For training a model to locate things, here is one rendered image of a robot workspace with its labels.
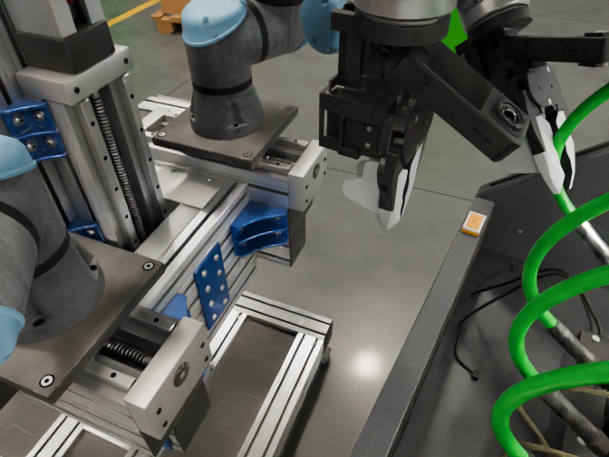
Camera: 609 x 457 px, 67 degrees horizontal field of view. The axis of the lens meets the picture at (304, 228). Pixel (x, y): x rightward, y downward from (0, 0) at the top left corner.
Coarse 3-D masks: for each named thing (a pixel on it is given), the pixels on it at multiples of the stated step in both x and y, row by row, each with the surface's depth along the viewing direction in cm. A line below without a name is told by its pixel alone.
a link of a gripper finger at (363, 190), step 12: (372, 168) 42; (348, 180) 44; (360, 180) 44; (372, 180) 43; (348, 192) 45; (360, 192) 45; (372, 192) 44; (396, 192) 41; (360, 204) 46; (372, 204) 45; (396, 204) 43; (384, 216) 44; (396, 216) 45; (384, 228) 48
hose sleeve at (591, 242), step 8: (584, 224) 55; (576, 232) 56; (584, 232) 55; (592, 232) 55; (584, 240) 56; (592, 240) 55; (600, 240) 55; (592, 248) 56; (600, 248) 55; (608, 248) 55; (600, 256) 55; (608, 256) 55
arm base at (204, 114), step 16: (192, 96) 90; (208, 96) 86; (224, 96) 86; (240, 96) 87; (256, 96) 92; (192, 112) 93; (208, 112) 87; (224, 112) 87; (240, 112) 88; (256, 112) 91; (192, 128) 92; (208, 128) 89; (224, 128) 88; (240, 128) 89; (256, 128) 92
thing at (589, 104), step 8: (600, 88) 47; (608, 88) 46; (592, 96) 47; (600, 96) 46; (608, 96) 46; (584, 104) 48; (592, 104) 47; (600, 104) 47; (576, 112) 49; (584, 112) 48; (568, 120) 50; (576, 120) 49; (560, 128) 51; (568, 128) 50; (560, 136) 51; (568, 136) 51; (560, 144) 52; (560, 152) 52; (552, 192) 55; (560, 200) 55; (568, 200) 55; (560, 208) 56; (568, 208) 55
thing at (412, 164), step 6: (420, 150) 44; (414, 156) 43; (360, 162) 47; (408, 162) 43; (414, 162) 44; (360, 168) 48; (408, 168) 43; (414, 168) 44; (360, 174) 48; (408, 174) 43; (414, 174) 46; (408, 180) 44; (408, 186) 45; (408, 192) 46; (402, 198) 46; (408, 198) 47; (402, 204) 46; (402, 210) 46
